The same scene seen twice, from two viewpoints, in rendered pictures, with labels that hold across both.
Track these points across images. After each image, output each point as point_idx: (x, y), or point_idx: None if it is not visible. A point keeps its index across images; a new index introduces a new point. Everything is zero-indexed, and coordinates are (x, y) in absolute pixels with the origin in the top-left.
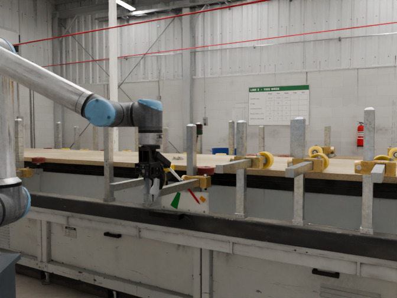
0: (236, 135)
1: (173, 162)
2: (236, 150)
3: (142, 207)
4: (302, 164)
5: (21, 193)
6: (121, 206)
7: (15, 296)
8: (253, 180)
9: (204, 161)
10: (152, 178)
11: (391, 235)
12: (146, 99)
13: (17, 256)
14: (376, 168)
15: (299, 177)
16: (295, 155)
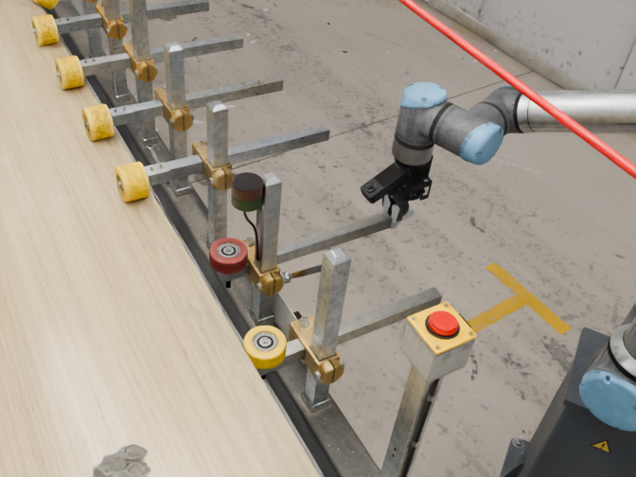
0: (227, 131)
1: (207, 386)
2: (227, 154)
3: (330, 400)
4: (231, 86)
5: (601, 353)
6: (365, 449)
7: (553, 426)
8: None
9: (86, 381)
10: (396, 204)
11: (137, 126)
12: (436, 84)
13: (568, 390)
14: (199, 44)
15: None
16: (185, 102)
